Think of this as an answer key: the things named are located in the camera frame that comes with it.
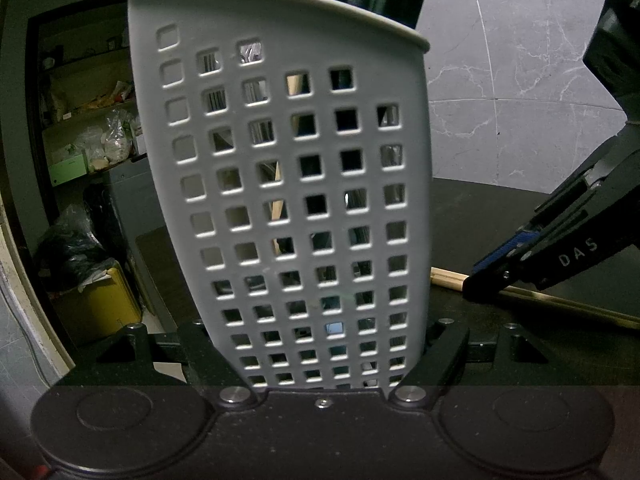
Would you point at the wooden door frame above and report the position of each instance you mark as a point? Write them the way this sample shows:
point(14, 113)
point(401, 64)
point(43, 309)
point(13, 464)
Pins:
point(15, 260)

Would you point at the dark wooden shelf unit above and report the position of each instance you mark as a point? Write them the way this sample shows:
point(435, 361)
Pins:
point(65, 127)

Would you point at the grey cabinet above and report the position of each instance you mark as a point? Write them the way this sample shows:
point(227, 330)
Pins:
point(130, 195)

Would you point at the white food bags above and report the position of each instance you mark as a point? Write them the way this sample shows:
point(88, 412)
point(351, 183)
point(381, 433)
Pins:
point(115, 142)

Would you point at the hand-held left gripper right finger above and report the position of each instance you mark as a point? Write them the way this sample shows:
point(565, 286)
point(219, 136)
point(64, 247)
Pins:
point(440, 355)

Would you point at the yellow box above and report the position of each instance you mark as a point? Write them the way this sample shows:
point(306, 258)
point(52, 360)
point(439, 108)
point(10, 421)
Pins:
point(105, 305)

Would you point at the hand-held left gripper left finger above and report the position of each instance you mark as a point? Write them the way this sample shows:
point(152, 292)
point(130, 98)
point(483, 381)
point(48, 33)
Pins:
point(210, 360)

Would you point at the green box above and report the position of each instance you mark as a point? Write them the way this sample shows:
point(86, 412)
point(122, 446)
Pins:
point(67, 170)

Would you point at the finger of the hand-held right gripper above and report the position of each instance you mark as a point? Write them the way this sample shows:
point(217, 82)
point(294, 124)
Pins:
point(505, 255)
point(487, 287)

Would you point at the grey perforated plastic basket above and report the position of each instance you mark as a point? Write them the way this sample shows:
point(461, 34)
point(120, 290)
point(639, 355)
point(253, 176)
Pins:
point(280, 25)

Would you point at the plain wooden chopstick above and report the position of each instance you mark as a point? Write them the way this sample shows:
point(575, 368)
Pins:
point(450, 284)
point(450, 274)

